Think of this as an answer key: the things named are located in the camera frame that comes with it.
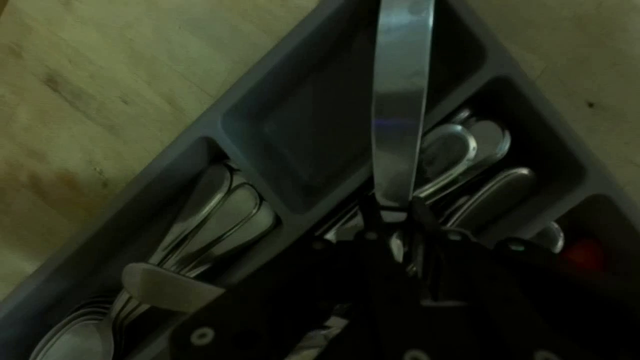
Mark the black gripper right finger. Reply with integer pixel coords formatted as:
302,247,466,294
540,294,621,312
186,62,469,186
405,196,446,252

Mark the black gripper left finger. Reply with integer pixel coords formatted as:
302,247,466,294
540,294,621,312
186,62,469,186
359,189,390,248

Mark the silver knife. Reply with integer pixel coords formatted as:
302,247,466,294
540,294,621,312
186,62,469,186
371,0,437,226

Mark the grey plastic utensil holder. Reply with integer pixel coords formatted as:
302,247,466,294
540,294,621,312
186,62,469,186
0,0,640,360

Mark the silver spoon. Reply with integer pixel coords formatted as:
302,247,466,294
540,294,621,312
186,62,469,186
28,303,118,360

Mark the silver cutlery handle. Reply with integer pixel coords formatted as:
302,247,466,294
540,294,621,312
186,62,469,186
176,185,267,276
148,162,234,269
466,118,515,176
193,202,279,283
530,221,566,256
445,167,539,234

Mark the flat wide silver handle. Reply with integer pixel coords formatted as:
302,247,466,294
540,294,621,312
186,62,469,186
120,261,227,317

